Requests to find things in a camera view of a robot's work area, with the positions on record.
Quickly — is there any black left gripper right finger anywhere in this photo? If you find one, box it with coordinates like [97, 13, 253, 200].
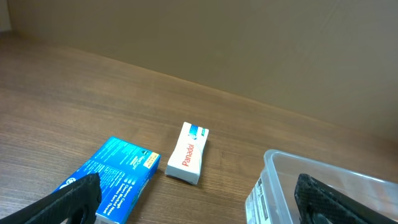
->
[294, 174, 397, 224]

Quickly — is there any white Panadol box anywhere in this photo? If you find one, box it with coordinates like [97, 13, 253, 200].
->
[165, 122, 209, 185]

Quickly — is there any clear plastic container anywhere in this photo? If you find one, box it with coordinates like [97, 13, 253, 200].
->
[245, 149, 397, 224]

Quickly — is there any blue medicine box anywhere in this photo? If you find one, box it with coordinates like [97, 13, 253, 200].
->
[56, 137, 161, 224]

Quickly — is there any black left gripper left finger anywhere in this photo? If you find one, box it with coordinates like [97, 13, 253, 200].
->
[1, 173, 102, 224]

